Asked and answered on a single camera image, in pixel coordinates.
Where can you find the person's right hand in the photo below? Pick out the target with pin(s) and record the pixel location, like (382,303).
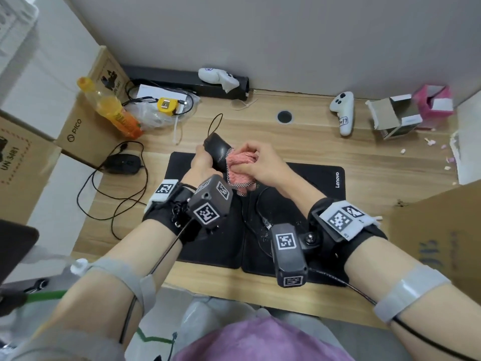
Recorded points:
(274,172)

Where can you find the person's left hand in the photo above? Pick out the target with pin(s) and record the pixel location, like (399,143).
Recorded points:
(201,169)

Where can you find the black mouse pad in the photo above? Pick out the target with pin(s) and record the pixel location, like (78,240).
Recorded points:
(319,180)
(180,165)

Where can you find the black mouse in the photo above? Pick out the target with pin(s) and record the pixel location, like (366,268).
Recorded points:
(218,150)
(124,164)

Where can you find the pink cleaning cloth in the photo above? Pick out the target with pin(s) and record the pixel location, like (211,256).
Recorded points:
(242,159)

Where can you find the person's left forearm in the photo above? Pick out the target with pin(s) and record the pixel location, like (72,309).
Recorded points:
(124,266)

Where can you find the person's right forearm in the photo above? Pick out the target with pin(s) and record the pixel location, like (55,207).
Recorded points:
(383,259)

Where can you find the person's purple shirt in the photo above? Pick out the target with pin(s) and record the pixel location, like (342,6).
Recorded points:
(263,340)

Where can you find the yellow tape measure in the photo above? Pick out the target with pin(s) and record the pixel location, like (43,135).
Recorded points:
(166,106)

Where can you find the clear plastic bag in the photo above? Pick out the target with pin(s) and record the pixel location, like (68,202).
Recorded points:
(146,116)

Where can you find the white controller with label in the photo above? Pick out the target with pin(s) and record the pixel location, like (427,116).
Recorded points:
(344,109)

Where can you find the white paper sheet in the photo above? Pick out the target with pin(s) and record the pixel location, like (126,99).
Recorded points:
(146,90)

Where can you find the long black bar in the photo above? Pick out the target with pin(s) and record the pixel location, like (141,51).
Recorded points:
(165,77)

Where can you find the orange juice bottle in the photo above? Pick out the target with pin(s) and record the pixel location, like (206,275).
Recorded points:
(112,110)

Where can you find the small white twist tie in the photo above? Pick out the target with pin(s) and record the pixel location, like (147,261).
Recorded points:
(377,218)

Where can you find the cardboard box with round logo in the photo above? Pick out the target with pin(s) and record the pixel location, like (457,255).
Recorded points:
(86,142)

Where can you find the small open cardboard box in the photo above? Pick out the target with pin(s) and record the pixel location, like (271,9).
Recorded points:
(383,112)

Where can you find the white board panel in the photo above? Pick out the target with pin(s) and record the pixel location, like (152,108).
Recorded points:
(67,221)

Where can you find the scattered white crumbs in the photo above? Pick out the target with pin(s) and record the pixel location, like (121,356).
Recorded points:
(428,140)

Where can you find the pink box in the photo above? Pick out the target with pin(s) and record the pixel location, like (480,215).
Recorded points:
(426,101)

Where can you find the cardboard box with dark writing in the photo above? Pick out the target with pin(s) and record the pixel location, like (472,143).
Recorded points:
(443,229)

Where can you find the large cardboard box red-dotted label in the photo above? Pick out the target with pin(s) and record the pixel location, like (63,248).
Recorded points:
(18,184)

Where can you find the white paper bag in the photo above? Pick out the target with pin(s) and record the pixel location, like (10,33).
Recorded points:
(469,146)

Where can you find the green strip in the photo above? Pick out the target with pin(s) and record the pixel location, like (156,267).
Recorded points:
(45,296)

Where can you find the white slatted crate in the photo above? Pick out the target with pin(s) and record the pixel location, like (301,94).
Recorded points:
(11,30)

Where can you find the black wrist camera with markers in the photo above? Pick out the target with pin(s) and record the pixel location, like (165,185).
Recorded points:
(210,206)
(289,259)

